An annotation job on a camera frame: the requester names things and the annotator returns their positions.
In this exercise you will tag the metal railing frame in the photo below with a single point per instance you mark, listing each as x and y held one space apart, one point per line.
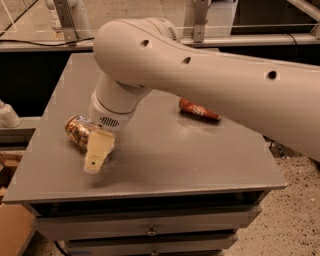
144 32

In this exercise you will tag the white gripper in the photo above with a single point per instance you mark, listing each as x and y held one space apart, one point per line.
102 117

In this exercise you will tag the red cola can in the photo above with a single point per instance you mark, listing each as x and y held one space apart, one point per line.
196 109

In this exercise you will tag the grey drawer cabinet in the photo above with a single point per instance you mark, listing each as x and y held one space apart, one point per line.
175 184

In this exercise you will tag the cardboard box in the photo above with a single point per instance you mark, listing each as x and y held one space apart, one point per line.
15 229

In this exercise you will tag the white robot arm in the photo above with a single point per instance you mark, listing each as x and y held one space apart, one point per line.
278 99

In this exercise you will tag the white pipe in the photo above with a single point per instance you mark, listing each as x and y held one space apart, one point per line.
8 117

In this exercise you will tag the orange soda can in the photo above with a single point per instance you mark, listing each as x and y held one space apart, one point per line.
78 128

